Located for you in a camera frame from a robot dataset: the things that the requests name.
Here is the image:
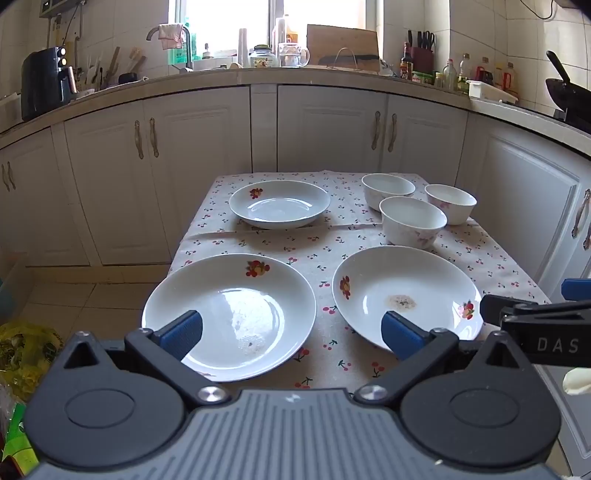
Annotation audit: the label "floral glass jar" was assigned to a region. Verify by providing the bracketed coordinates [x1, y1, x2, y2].
[249, 44, 279, 68]

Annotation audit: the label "water heater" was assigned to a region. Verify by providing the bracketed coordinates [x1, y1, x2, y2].
[39, 0, 85, 19]

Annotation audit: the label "glass pitcher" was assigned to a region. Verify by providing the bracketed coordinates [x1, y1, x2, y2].
[279, 42, 310, 68]

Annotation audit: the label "white tray on counter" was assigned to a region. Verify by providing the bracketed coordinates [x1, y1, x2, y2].
[468, 80, 519, 105]

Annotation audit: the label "pink cloth on faucet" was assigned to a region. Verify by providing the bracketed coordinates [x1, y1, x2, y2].
[158, 23, 183, 50]

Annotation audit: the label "white plate with stain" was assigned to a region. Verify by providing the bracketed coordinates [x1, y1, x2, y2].
[332, 246, 483, 348]

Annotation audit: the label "green box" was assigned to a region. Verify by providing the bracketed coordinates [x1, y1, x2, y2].
[2, 403, 39, 478]

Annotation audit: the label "kitchen faucet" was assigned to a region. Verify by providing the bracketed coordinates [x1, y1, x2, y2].
[146, 23, 193, 73]

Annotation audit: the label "wooden cutting board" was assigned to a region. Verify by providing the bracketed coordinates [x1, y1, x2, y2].
[307, 24, 381, 74]

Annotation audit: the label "cherry print tablecloth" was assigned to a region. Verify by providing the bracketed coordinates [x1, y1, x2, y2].
[168, 171, 549, 391]

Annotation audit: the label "white bowl front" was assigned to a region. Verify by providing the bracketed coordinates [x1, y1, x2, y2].
[380, 196, 448, 250]

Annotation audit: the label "knife block with knives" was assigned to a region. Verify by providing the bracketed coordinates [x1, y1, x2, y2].
[407, 30, 435, 74]

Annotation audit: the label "dark soy sauce bottle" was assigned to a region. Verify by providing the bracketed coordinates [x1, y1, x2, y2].
[400, 42, 413, 81]

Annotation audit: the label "black wok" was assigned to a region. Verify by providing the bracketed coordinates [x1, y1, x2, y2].
[545, 50, 591, 133]

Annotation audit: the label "yellow plastic bag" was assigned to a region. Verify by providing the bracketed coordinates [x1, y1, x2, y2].
[0, 321, 64, 402]

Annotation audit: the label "black air fryer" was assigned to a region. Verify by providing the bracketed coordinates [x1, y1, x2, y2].
[21, 46, 77, 122]

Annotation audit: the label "white bowl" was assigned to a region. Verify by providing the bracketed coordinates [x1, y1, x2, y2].
[425, 184, 477, 226]
[380, 196, 448, 250]
[362, 173, 416, 211]

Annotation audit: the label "white kitchen cabinets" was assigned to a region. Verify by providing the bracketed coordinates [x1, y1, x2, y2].
[1, 70, 590, 300]

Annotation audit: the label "gloved right hand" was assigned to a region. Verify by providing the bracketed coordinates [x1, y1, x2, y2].
[562, 368, 591, 396]

